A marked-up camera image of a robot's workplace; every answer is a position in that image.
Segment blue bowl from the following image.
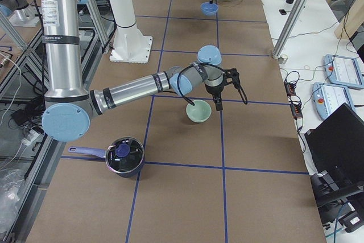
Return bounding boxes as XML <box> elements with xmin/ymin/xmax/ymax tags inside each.
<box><xmin>200</xmin><ymin>2</ymin><xmax>218</xmax><ymax>16</ymax></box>

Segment light green bowl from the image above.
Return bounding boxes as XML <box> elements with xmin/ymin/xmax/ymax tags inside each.
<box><xmin>186</xmin><ymin>100</ymin><xmax>212</xmax><ymax>123</ymax></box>

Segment small black puck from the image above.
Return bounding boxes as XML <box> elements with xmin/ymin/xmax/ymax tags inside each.
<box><xmin>279</xmin><ymin>9</ymin><xmax>287</xmax><ymax>15</ymax></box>

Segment orange black power strip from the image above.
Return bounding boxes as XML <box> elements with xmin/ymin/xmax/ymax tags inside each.
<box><xmin>284</xmin><ymin>81</ymin><xmax>303</xmax><ymax>120</ymax></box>

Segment white pillar with base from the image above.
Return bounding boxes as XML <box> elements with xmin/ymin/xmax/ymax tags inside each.
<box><xmin>109</xmin><ymin>0</ymin><xmax>153</xmax><ymax>63</ymax></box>

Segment blue saucepan with glass lid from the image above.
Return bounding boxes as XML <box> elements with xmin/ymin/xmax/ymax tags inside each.
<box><xmin>68</xmin><ymin>137</ymin><xmax>145</xmax><ymax>178</ymax></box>

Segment lower teach pendant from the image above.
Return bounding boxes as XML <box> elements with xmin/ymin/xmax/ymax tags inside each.
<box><xmin>312</xmin><ymin>82</ymin><xmax>355</xmax><ymax>120</ymax></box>

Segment teach pendant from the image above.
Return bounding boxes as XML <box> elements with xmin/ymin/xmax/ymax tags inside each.
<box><xmin>324</xmin><ymin>54</ymin><xmax>363</xmax><ymax>89</ymax></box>
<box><xmin>312</xmin><ymin>82</ymin><xmax>355</xmax><ymax>120</ymax></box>

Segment black laptop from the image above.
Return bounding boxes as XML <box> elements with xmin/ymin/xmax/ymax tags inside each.
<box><xmin>305</xmin><ymin>103</ymin><xmax>363</xmax><ymax>183</ymax></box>

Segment upper teach pendant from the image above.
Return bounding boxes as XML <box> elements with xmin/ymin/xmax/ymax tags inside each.
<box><xmin>324</xmin><ymin>54</ymin><xmax>363</xmax><ymax>89</ymax></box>

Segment black monitor stand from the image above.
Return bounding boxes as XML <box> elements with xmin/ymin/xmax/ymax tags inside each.
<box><xmin>310</xmin><ymin>171</ymin><xmax>363</xmax><ymax>233</ymax></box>

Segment clear plastic bag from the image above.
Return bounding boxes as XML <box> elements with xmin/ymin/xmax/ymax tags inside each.
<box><xmin>1</xmin><ymin>168</ymin><xmax>25</xmax><ymax>234</ymax></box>

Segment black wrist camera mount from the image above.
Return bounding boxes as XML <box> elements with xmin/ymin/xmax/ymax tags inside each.
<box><xmin>222</xmin><ymin>68</ymin><xmax>241</xmax><ymax>89</ymax></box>

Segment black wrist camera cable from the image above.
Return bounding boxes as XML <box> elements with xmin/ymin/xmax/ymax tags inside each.
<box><xmin>170</xmin><ymin>63</ymin><xmax>248</xmax><ymax>106</ymax></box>

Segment aluminium frame post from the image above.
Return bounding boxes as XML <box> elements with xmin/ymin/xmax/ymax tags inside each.
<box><xmin>272</xmin><ymin>0</ymin><xmax>307</xmax><ymax>64</ymax></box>

